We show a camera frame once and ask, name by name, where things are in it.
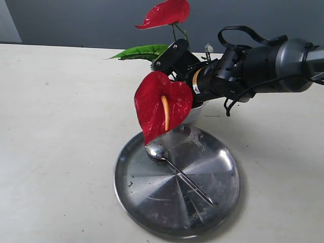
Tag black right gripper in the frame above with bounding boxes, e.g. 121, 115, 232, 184
169, 49, 248, 103

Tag red anthurium artificial flower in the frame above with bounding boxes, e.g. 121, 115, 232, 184
113, 1, 202, 145

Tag stainless steel spork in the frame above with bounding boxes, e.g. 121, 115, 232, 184
145, 142, 218, 207

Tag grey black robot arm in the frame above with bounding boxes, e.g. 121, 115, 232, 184
171, 39, 323, 103

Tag white scalloped plastic pot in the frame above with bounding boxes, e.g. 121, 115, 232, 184
181, 101, 208, 125

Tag round stainless steel plate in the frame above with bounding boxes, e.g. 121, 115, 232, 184
114, 125, 241, 239

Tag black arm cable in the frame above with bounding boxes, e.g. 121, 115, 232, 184
217, 25, 324, 117

